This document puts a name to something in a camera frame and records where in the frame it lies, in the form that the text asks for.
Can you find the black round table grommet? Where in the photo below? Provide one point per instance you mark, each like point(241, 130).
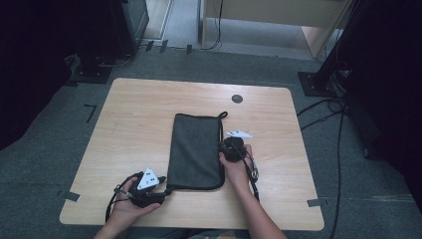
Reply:
point(237, 99)

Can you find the person's left hand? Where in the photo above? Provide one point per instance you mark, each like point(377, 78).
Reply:
point(127, 212)

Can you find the black square stand base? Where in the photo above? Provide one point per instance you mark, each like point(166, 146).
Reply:
point(315, 85)

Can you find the dark curtain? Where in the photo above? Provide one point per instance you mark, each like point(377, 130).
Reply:
point(30, 66)
point(391, 99)

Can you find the black angled floor tape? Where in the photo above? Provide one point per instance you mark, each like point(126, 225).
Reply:
point(90, 111)

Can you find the person's right hand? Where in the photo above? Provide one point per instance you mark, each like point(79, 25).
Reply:
point(237, 174)

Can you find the beige wooden desk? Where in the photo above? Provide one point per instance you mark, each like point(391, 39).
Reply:
point(275, 13)

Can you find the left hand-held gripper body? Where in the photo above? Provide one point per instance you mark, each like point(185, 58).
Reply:
point(146, 192)

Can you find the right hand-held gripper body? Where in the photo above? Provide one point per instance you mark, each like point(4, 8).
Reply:
point(235, 149)

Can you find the dark grey cloth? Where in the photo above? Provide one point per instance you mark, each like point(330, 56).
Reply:
point(195, 152)

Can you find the black flat stand base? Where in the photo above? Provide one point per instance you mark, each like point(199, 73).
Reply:
point(89, 74)

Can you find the black metal stand post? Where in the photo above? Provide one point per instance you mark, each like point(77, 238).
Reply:
point(338, 43)

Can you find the grey tape piece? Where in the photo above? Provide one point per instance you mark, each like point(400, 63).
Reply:
point(314, 202)
point(71, 196)

